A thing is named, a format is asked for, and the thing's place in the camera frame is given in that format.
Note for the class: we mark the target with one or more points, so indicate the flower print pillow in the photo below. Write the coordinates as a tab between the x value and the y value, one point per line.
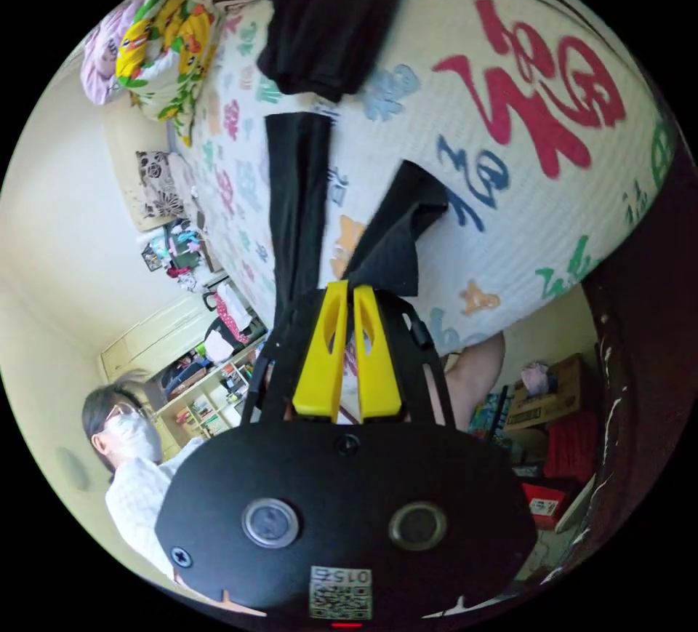
158	185

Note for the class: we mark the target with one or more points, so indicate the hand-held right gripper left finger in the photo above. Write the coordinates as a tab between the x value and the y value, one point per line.
322	359

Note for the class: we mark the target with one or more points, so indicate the red box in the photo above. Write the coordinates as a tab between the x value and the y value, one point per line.
542	506

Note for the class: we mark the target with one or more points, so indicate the person's body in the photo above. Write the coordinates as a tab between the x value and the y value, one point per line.
133	485

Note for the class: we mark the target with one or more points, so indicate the brown carton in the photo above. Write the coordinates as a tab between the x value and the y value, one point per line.
545	397

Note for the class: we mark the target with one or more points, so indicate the pile of clothes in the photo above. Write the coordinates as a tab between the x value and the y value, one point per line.
327	26

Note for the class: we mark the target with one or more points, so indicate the black pants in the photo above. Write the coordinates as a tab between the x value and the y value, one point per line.
297	195

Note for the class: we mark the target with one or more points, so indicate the pink rolled blanket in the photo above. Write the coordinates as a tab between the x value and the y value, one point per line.
101	59

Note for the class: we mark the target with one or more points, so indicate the bed with printed quilt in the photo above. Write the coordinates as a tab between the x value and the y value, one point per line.
491	217

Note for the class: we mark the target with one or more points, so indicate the duck print rolled blanket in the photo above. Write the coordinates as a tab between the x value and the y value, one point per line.
163	54

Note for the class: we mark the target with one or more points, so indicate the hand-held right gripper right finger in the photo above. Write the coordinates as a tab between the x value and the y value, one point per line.
379	365

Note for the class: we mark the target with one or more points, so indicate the shelf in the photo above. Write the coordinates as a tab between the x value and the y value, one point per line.
202	392

